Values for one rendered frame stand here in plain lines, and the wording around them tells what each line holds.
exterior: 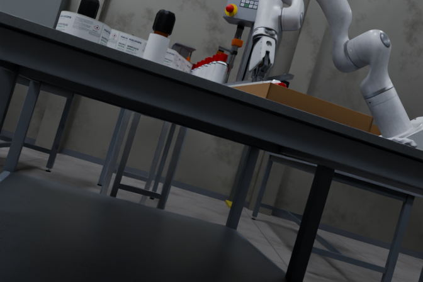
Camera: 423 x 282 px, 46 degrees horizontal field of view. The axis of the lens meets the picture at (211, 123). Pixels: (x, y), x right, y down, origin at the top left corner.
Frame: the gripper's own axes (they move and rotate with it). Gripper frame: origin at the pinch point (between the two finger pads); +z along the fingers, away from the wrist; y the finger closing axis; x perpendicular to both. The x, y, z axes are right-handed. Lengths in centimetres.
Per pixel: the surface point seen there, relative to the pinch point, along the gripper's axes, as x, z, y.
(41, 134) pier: 90, -104, 503
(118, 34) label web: 44, -37, 67
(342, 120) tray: -6, 25, -44
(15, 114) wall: 130, -124, 522
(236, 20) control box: -5, -59, 57
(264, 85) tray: 13.2, 22.1, -41.3
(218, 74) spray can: 0, -24, 48
